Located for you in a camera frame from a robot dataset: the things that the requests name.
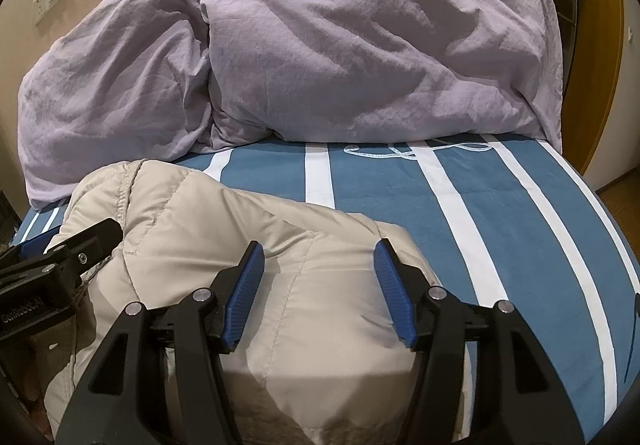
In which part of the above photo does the blue white striped bed sheet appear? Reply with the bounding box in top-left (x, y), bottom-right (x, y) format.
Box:
top-left (10, 132), bottom-right (640, 445)

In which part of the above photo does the beige puffer jacket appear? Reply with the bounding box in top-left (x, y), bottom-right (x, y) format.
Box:
top-left (42, 159), bottom-right (473, 445)

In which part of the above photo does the white cord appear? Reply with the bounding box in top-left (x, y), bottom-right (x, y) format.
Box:
top-left (344, 141), bottom-right (495, 162)

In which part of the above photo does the wooden door frame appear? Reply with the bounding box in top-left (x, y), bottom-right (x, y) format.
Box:
top-left (479, 0), bottom-right (627, 176)

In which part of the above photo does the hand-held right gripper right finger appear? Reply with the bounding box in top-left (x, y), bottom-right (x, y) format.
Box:
top-left (374, 238), bottom-right (583, 445)

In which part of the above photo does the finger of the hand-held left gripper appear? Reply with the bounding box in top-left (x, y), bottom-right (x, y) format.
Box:
top-left (45, 218), bottom-right (124, 276)
top-left (0, 226), bottom-right (65, 271)

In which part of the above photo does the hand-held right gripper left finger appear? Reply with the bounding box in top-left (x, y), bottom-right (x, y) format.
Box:
top-left (55, 241), bottom-right (266, 445)

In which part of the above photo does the lavender duvet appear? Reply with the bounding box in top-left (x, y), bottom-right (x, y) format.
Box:
top-left (17, 0), bottom-right (565, 210)

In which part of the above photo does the person's left hand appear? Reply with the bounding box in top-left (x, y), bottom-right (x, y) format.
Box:
top-left (14, 340), bottom-right (53, 431)

